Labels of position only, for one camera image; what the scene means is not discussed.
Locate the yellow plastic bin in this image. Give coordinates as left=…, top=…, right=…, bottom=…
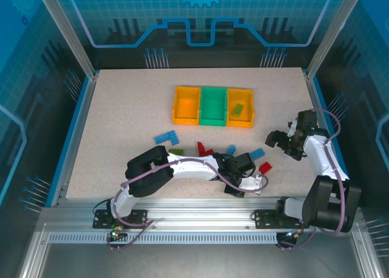
left=226, top=88, right=255, bottom=129

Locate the blue table edge trim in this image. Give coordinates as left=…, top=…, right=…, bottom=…
left=312, top=77, right=350, bottom=169
left=44, top=76, right=92, bottom=207

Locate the green plastic bin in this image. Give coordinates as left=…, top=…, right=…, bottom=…
left=198, top=86, right=229, bottom=127

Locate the small LED circuit board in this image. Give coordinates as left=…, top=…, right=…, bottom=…
left=111, top=225, right=127, bottom=241
left=285, top=229, right=305, bottom=241

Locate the orange plastic bin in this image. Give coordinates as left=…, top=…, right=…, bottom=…
left=171, top=85, right=202, bottom=126

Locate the grey metal base panel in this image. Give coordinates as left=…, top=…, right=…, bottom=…
left=39, top=243, right=365, bottom=278

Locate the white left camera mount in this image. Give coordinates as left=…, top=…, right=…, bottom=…
left=239, top=174, right=264, bottom=196

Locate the wide aluminium base rail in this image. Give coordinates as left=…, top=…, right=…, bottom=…
left=39, top=197, right=364, bottom=232

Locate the aluminium table side rail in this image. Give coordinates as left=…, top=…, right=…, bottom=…
left=50, top=71, right=101, bottom=208
left=305, top=72, right=350, bottom=181

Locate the slotted metal cable tray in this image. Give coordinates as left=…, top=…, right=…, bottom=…
left=47, top=232, right=280, bottom=245

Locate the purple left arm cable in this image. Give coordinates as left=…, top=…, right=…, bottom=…
left=106, top=158, right=270, bottom=253

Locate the aluminium frame post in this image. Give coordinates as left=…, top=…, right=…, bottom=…
left=305, top=0, right=370, bottom=80
left=32, top=0, right=100, bottom=80

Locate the aluminium frame bar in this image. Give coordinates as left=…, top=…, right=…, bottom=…
left=351, top=228, right=385, bottom=278
left=18, top=223, right=49, bottom=278

